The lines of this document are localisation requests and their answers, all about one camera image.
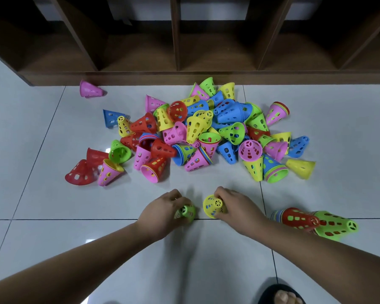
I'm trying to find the person's right hand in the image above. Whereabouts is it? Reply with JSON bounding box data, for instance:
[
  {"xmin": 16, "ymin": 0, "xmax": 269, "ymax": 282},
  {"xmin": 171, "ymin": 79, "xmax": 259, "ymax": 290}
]
[{"xmin": 214, "ymin": 186, "xmax": 267, "ymax": 240}]

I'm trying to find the person's left hand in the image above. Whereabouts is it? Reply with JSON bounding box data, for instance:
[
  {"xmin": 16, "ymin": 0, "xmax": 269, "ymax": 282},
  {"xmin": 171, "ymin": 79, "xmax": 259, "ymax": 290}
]
[{"xmin": 136, "ymin": 189, "xmax": 194, "ymax": 243}]

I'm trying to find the green perforated plastic cone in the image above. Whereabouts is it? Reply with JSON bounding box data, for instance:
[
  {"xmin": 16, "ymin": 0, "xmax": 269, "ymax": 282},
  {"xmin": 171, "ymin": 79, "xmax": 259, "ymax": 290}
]
[{"xmin": 174, "ymin": 204, "xmax": 197, "ymax": 223}]

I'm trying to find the yellow perforated plastic cone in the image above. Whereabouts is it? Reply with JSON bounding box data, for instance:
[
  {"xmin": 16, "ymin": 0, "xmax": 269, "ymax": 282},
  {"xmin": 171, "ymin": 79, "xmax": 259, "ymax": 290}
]
[{"xmin": 203, "ymin": 194, "xmax": 225, "ymax": 219}]

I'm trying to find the person's right forearm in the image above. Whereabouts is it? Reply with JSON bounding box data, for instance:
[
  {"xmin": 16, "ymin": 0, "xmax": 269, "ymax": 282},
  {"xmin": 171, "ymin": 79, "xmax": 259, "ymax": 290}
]
[{"xmin": 245, "ymin": 215, "xmax": 380, "ymax": 304}]

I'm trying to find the person's left forearm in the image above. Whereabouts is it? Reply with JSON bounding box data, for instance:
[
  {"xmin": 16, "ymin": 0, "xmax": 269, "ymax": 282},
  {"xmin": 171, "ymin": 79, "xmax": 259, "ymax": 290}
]
[{"xmin": 0, "ymin": 221, "xmax": 160, "ymax": 304}]

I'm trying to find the pile of colourful toy cones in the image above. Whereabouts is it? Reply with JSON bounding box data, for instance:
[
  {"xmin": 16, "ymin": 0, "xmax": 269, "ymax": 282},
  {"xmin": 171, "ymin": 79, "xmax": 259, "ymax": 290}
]
[{"xmin": 65, "ymin": 77, "xmax": 316, "ymax": 187}]

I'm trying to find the red nested cone stack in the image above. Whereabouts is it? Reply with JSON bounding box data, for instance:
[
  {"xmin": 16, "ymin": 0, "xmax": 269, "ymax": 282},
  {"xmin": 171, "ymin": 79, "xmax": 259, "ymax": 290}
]
[{"xmin": 270, "ymin": 208, "xmax": 320, "ymax": 232}]

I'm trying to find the black slipper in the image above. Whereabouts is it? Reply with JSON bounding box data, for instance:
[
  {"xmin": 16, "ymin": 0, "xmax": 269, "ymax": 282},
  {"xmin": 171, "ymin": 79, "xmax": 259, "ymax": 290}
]
[{"xmin": 258, "ymin": 284, "xmax": 306, "ymax": 304}]

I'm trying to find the green nested cone stack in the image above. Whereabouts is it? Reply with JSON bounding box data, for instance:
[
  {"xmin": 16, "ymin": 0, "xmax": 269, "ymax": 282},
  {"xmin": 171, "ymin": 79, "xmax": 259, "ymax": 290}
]
[{"xmin": 310, "ymin": 211, "xmax": 359, "ymax": 242}]

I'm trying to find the brown wooden shelf unit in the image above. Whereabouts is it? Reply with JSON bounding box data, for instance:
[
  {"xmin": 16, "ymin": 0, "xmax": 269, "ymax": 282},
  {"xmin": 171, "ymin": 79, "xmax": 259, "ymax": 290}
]
[{"xmin": 0, "ymin": 0, "xmax": 380, "ymax": 87}]

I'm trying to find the pink perforated plastic cone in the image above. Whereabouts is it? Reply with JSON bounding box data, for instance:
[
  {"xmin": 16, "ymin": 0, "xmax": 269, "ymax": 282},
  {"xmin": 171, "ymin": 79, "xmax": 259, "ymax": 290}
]
[{"xmin": 79, "ymin": 80, "xmax": 105, "ymax": 98}]

